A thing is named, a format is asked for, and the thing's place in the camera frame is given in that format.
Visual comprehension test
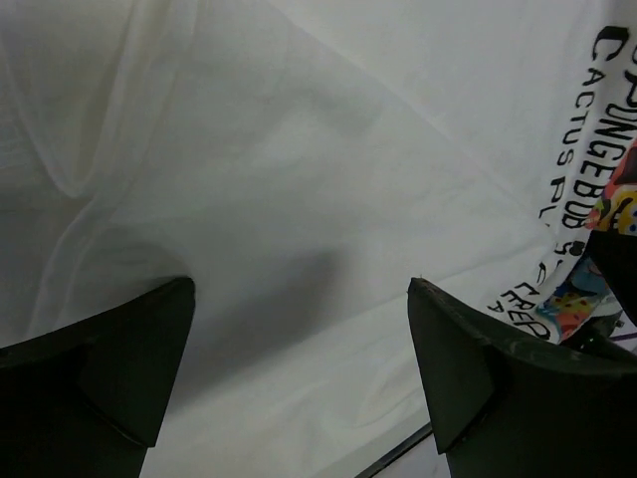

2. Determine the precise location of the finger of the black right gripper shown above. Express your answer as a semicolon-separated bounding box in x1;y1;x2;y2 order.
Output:
587;231;637;325

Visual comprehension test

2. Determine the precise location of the white SpongeBob print t-shirt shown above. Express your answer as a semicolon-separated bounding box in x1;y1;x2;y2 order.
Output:
1;1;636;477

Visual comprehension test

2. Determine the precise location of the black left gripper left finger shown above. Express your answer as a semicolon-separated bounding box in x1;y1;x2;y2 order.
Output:
1;278;195;477

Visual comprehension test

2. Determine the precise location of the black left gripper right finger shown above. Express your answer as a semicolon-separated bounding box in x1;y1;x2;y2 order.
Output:
408;279;636;477

